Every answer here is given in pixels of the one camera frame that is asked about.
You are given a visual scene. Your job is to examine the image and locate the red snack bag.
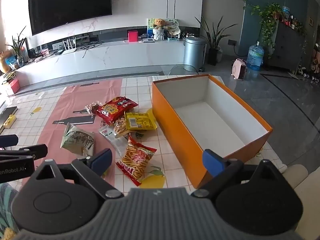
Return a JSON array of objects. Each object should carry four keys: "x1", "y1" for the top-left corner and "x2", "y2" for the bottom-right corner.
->
[{"x1": 96, "y1": 96, "x2": 138, "y2": 125}]

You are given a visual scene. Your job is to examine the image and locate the teddy bear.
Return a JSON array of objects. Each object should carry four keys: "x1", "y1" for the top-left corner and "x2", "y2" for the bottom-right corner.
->
[{"x1": 153, "y1": 18, "x2": 165, "y2": 29}]

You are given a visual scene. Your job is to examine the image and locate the black television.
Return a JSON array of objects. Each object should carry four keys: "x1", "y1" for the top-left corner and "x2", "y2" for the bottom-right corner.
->
[{"x1": 28, "y1": 0, "x2": 112, "y2": 35}]

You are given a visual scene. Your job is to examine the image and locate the left potted plant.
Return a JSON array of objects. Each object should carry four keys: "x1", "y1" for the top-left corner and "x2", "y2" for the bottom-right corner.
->
[{"x1": 7, "y1": 27, "x2": 27, "y2": 68}]

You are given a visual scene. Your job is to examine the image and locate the blue water jug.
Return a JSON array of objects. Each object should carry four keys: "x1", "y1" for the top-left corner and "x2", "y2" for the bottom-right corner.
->
[{"x1": 246, "y1": 41, "x2": 264, "y2": 71}]

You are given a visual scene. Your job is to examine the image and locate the red box on console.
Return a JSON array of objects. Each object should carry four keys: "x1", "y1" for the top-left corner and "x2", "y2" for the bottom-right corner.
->
[{"x1": 127, "y1": 30, "x2": 139, "y2": 42}]

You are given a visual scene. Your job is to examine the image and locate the small red candy bag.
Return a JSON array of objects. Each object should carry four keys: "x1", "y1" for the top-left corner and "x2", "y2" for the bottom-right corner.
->
[{"x1": 85, "y1": 102, "x2": 103, "y2": 115}]

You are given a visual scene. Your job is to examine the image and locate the red storage box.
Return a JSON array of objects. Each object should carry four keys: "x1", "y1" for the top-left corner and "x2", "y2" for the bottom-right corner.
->
[{"x1": 8, "y1": 79, "x2": 20, "y2": 94}]

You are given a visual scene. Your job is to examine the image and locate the white silver pouch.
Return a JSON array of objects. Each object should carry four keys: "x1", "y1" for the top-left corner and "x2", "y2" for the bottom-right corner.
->
[{"x1": 98, "y1": 125, "x2": 127, "y2": 158}]

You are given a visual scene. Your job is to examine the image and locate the pink small heater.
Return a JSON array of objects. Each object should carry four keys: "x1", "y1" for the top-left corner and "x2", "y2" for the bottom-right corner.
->
[{"x1": 231, "y1": 59, "x2": 247, "y2": 80}]

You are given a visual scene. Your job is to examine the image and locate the dark cabinet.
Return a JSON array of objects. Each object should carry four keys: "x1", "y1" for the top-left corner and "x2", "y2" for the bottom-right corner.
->
[{"x1": 268, "y1": 23, "x2": 305, "y2": 73}]

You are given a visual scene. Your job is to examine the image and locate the hanging ivy plant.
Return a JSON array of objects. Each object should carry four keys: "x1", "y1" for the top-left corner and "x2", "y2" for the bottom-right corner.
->
[{"x1": 243, "y1": 3, "x2": 284, "y2": 59}]

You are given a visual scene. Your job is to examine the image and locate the potted green plant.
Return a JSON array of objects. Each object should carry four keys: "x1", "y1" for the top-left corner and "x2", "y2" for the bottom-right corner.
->
[{"x1": 195, "y1": 16, "x2": 238, "y2": 66}]

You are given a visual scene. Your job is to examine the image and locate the yellow snack bag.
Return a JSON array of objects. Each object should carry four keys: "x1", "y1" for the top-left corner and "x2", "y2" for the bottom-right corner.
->
[{"x1": 125, "y1": 112, "x2": 157, "y2": 131}]

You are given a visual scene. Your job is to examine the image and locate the orange fries snack bag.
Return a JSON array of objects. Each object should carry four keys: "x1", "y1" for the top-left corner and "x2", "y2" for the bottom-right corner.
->
[{"x1": 116, "y1": 134, "x2": 157, "y2": 186}]

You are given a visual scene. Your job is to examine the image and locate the white router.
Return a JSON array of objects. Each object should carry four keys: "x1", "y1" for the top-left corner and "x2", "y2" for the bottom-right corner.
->
[{"x1": 62, "y1": 38, "x2": 77, "y2": 55}]

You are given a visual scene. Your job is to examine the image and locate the clear peanut snack bag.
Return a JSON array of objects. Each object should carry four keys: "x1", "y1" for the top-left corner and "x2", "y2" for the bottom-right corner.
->
[{"x1": 113, "y1": 115, "x2": 130, "y2": 138}]

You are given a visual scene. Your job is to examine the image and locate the orange cardboard box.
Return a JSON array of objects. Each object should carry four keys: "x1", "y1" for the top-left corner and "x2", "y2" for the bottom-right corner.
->
[{"x1": 152, "y1": 75, "x2": 273, "y2": 189}]

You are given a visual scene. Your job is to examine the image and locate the white tv console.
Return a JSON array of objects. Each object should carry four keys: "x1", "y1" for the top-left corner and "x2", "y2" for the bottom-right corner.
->
[{"x1": 16, "y1": 41, "x2": 184, "y2": 87}]

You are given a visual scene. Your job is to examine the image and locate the yellow small object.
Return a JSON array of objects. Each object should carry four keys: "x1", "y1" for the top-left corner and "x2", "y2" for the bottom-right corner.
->
[{"x1": 3, "y1": 114, "x2": 16, "y2": 129}]

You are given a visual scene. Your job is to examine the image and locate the silver trash bin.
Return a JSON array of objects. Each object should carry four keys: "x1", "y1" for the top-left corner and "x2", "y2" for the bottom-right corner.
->
[{"x1": 183, "y1": 37, "x2": 207, "y2": 72}]

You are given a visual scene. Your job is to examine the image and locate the green raisin bag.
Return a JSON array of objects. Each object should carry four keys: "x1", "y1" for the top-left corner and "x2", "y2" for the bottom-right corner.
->
[{"x1": 60, "y1": 123, "x2": 95, "y2": 157}]

